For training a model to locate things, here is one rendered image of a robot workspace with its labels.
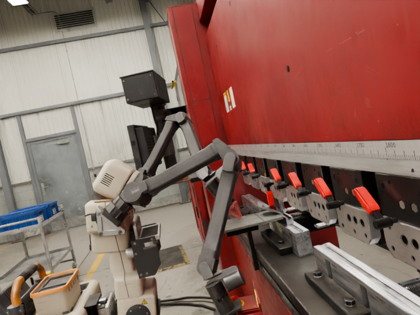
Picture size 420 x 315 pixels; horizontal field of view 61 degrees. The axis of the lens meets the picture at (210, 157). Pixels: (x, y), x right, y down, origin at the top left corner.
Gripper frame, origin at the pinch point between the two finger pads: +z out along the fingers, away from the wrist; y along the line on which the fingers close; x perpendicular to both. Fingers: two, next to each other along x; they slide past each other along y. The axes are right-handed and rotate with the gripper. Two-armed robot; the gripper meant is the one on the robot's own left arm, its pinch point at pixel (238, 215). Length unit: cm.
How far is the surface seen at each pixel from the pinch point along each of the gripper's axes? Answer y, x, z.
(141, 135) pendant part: 103, 16, -63
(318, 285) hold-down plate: -56, -5, 16
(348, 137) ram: -81, -30, -19
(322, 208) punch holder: -60, -19, -2
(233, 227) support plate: -7.2, 5.1, 0.7
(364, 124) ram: -88, -31, -21
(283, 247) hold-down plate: -18.0, -5.0, 17.1
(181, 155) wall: 717, 18, -11
